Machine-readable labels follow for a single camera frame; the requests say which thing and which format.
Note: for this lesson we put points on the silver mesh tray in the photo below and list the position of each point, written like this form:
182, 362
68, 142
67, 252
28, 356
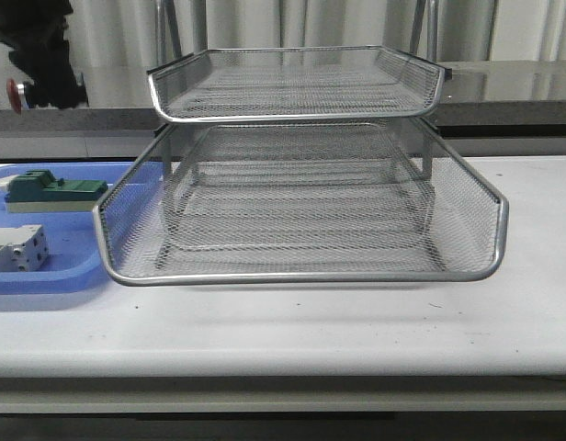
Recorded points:
341, 82
464, 238
217, 219

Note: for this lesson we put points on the blue plastic tray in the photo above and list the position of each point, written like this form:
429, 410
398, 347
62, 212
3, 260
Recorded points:
72, 261

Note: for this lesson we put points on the silver mesh top tray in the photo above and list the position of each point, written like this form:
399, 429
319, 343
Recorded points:
341, 82

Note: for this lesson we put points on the grey metal rack frame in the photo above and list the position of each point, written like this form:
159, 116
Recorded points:
298, 164

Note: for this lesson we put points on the red emergency push button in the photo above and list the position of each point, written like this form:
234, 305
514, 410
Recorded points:
26, 95

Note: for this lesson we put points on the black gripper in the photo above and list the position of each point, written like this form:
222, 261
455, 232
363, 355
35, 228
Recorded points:
34, 32

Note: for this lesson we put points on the dark glossy background counter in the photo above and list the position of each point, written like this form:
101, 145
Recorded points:
515, 93

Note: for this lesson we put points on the silver mesh bottom tray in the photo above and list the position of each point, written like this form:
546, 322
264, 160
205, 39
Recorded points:
217, 219

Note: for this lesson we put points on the green and beige switch block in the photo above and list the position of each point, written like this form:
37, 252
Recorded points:
41, 191

